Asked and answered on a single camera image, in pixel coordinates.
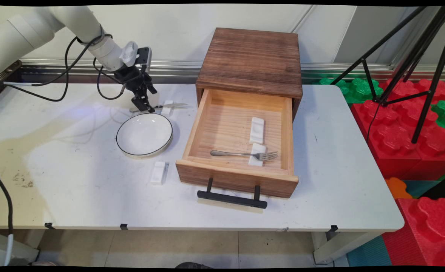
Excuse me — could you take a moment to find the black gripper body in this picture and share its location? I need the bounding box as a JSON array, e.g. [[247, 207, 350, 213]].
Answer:
[[114, 65, 158, 97]]

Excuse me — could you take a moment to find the silver metal knife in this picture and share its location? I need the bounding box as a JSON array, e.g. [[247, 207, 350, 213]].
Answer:
[[129, 103, 188, 113]]

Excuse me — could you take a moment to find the silver metal fork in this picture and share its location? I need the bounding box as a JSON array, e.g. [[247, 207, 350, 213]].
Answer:
[[210, 150, 278, 161]]

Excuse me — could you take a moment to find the white black-rimmed bowl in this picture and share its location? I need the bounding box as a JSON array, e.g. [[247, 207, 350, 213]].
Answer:
[[116, 113, 173, 157]]

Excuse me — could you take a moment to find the dark wooden cabinet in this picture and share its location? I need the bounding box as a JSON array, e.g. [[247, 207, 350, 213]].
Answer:
[[195, 28, 303, 119]]

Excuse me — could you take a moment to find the light wooden drawer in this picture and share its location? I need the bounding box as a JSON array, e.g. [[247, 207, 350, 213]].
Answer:
[[175, 89, 298, 199]]

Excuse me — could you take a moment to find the green foam block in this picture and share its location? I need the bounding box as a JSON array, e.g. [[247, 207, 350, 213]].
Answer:
[[431, 100, 445, 131], [319, 77, 383, 104]]

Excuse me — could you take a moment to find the white table leg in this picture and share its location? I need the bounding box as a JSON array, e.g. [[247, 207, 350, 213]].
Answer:
[[312, 231, 382, 264]]

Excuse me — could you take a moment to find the large red foam block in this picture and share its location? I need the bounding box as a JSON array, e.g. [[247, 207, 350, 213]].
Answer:
[[350, 79, 445, 180]]

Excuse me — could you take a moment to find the orange foam piece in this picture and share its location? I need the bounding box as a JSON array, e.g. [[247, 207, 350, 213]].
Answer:
[[385, 177, 413, 199]]

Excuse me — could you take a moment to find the teal foam mat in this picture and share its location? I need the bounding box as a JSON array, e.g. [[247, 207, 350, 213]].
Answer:
[[346, 179, 445, 267]]

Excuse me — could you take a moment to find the black tripod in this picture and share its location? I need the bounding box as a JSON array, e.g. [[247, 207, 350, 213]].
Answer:
[[330, 6, 445, 144]]

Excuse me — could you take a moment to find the white vented round mount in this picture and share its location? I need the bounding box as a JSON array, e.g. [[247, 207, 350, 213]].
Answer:
[[119, 41, 139, 68]]

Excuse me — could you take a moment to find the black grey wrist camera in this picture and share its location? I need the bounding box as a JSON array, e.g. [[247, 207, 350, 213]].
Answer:
[[137, 46, 152, 72]]

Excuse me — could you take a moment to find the aluminium wall rail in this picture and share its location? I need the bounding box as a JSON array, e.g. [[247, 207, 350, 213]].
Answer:
[[19, 59, 445, 85]]

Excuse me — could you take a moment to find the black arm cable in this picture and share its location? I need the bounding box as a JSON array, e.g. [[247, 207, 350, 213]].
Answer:
[[0, 34, 127, 102]]

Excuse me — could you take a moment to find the black drawer handle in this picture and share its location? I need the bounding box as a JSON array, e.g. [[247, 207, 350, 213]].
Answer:
[[197, 178, 267, 209]]

